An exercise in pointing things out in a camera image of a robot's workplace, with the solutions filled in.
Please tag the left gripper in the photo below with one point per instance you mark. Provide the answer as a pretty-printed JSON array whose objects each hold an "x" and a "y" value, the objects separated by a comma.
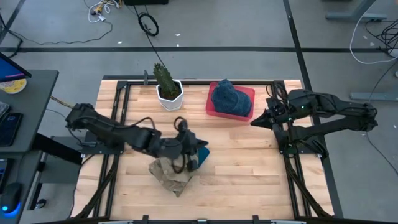
[{"x": 188, "y": 144}]

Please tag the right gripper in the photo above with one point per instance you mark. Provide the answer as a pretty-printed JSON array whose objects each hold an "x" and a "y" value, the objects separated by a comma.
[{"x": 281, "y": 115}]

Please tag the blue denim hat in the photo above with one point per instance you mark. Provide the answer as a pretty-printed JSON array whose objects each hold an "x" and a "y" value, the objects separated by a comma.
[{"x": 231, "y": 99}]

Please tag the tan cotton hat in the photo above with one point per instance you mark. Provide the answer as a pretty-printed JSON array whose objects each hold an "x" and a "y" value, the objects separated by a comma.
[{"x": 169, "y": 180}]

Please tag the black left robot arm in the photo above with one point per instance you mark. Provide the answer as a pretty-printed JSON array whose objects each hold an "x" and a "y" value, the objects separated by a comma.
[{"x": 124, "y": 135}]

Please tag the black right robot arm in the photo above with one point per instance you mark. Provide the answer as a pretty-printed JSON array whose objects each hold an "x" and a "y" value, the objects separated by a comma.
[{"x": 342, "y": 107}]

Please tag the blue plastic bin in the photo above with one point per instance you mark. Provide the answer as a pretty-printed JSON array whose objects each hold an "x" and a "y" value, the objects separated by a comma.
[{"x": 203, "y": 155}]

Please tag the red plastic tray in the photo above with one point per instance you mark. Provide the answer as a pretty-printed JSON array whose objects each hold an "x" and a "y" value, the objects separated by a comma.
[{"x": 248, "y": 93}]

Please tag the white hexagonal plant pot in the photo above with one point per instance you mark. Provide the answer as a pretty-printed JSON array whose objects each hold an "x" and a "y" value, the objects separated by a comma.
[{"x": 171, "y": 104}]

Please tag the green cactus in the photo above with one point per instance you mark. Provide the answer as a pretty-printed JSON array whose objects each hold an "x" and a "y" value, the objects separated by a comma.
[{"x": 164, "y": 81}]

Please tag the grey desk foot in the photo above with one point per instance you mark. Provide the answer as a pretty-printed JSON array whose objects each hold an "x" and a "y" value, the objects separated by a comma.
[
  {"x": 354, "y": 15},
  {"x": 373, "y": 96}
]

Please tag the black desk base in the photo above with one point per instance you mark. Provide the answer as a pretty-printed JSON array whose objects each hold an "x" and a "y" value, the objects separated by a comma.
[{"x": 56, "y": 149}]

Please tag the black box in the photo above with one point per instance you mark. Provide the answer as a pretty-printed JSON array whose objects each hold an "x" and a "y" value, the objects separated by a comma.
[{"x": 146, "y": 2}]

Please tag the dark grey desk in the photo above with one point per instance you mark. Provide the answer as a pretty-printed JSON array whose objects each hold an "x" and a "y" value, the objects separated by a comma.
[{"x": 34, "y": 102}]

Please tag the black phone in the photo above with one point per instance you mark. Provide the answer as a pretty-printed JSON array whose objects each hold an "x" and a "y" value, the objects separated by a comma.
[{"x": 9, "y": 129}]

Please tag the yellow bowl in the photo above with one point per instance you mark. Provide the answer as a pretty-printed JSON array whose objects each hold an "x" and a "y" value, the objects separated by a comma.
[{"x": 15, "y": 87}]

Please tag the black mouse with blue light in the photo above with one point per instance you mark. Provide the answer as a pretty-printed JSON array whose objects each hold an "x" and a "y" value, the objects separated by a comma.
[{"x": 11, "y": 196}]

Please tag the computer monitor with blue screen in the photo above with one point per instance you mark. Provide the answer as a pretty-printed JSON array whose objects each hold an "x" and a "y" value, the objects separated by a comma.
[{"x": 9, "y": 70}]

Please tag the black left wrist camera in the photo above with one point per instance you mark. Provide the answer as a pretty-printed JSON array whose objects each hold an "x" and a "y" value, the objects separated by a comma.
[{"x": 192, "y": 165}]

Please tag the black aluminium table frame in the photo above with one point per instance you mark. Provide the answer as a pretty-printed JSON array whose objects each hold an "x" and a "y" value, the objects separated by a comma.
[{"x": 196, "y": 83}]

